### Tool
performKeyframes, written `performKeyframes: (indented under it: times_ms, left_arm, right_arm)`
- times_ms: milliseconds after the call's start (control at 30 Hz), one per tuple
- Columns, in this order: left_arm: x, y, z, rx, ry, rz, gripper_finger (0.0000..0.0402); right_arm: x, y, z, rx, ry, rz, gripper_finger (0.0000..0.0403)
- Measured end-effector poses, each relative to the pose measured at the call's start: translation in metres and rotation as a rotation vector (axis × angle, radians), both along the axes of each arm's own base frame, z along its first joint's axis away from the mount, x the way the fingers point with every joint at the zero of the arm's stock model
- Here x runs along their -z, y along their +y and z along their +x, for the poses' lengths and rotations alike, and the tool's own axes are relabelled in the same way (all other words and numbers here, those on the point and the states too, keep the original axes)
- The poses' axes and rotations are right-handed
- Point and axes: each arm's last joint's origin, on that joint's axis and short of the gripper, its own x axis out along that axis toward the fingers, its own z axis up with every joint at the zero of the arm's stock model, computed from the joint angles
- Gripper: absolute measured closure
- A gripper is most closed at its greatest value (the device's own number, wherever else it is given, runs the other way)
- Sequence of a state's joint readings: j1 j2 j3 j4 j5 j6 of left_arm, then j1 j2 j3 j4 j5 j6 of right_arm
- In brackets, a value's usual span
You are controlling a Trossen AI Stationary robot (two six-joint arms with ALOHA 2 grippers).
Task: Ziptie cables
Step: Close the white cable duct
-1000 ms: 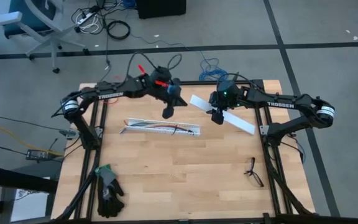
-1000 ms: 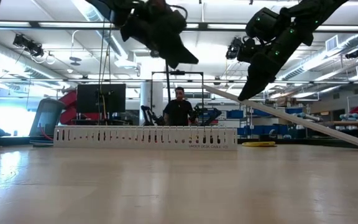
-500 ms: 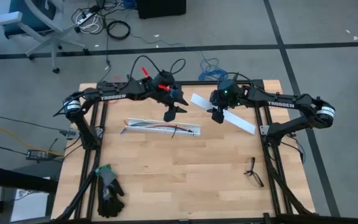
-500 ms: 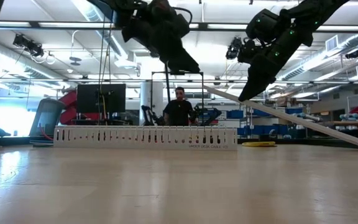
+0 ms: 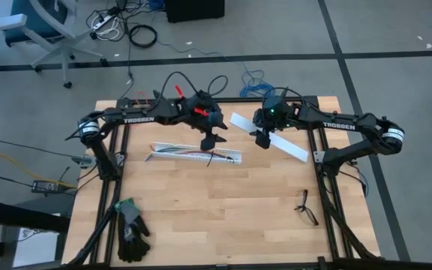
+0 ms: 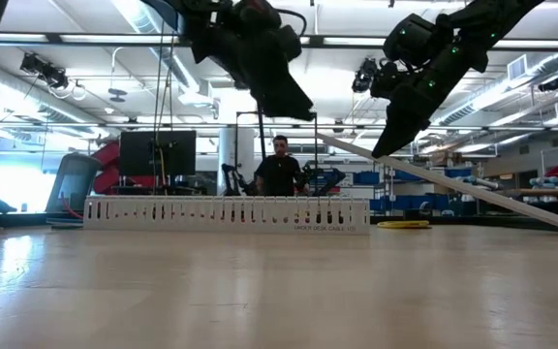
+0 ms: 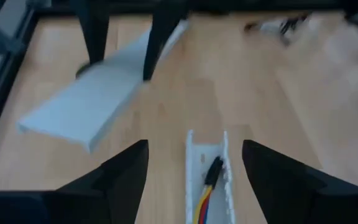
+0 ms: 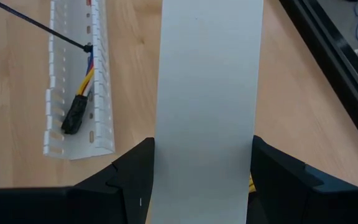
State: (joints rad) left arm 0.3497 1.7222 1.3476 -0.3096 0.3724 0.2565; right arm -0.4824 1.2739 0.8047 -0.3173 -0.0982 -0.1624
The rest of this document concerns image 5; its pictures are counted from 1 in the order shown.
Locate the black power adapter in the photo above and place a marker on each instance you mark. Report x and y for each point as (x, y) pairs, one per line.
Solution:
(45, 186)

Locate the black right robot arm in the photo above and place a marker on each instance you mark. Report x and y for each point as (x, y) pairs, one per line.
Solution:
(336, 125)

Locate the grey metal bracket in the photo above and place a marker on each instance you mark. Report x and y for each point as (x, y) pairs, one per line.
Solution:
(318, 157)

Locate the black work glove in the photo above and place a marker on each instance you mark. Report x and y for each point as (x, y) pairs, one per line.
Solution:
(133, 251)

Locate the black glove green cuff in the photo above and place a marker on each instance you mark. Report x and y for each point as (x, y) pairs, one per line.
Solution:
(128, 213)

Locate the white power strip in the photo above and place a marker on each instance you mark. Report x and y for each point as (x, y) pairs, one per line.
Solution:
(105, 20)

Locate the white office chair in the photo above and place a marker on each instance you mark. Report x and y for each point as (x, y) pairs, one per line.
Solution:
(62, 41)

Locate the black box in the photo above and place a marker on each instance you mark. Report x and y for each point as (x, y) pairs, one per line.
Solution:
(193, 9)

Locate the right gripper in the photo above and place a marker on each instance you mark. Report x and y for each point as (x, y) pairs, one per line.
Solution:
(278, 118)

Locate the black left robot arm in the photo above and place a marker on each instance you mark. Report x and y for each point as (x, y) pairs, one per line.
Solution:
(137, 118)

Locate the dark desk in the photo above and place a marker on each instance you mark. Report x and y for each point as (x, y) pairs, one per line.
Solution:
(13, 217)

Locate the black eyeglasses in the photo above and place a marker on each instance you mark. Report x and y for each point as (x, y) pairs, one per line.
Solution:
(305, 197)

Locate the grey metal clamp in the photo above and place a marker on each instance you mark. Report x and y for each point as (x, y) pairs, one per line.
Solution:
(83, 161)

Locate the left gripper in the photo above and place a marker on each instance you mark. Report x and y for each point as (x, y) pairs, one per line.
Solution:
(202, 120)

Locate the white raceway cover strip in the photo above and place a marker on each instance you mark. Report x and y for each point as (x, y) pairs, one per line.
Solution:
(291, 150)

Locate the black aluminium table frame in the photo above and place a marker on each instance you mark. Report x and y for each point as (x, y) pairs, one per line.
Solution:
(238, 100)

